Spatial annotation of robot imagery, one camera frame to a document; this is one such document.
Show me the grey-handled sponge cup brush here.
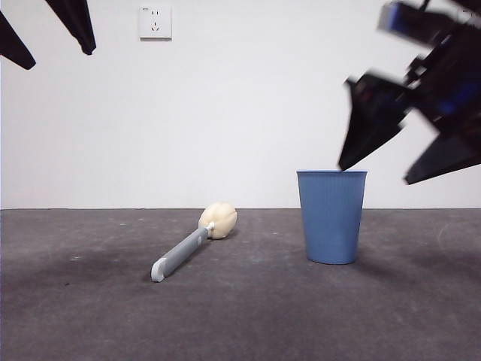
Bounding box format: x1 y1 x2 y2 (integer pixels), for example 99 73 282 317
150 202 238 284

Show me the blue ribbed plastic cup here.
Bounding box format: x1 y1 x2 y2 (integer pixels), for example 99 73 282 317
296 169 368 265

